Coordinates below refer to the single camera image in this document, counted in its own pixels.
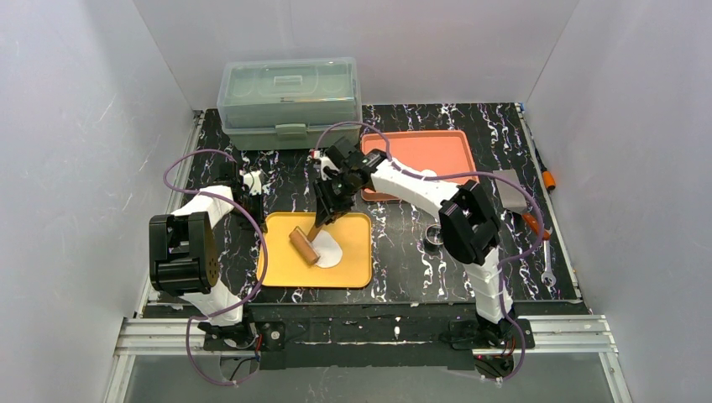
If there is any aluminium front frame rail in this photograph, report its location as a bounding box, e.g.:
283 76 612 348
104 315 631 402

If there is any small metal wrench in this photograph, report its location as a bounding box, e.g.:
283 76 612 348
541 240 557 287

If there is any orange-red plastic tray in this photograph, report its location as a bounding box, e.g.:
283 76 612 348
361 130 476 176

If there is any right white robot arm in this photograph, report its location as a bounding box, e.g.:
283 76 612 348
306 139 512 323

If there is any yellow plastic tray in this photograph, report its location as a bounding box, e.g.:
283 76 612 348
257 212 373 289

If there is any white dough ball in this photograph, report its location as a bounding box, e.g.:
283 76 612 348
311 231 343 269

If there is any wooden dough roller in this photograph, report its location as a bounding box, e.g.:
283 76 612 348
289 226 323 266

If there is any green plastic storage box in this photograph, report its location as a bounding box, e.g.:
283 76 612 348
217 57 363 150

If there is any metal scraper orange handle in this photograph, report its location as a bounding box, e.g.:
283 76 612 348
494 170 539 235

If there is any orange black screwdriver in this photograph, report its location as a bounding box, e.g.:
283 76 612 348
530 134 557 193

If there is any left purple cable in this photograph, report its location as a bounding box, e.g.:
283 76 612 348
162 149 270 388

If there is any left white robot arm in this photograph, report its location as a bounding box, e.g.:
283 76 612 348
149 161 265 327

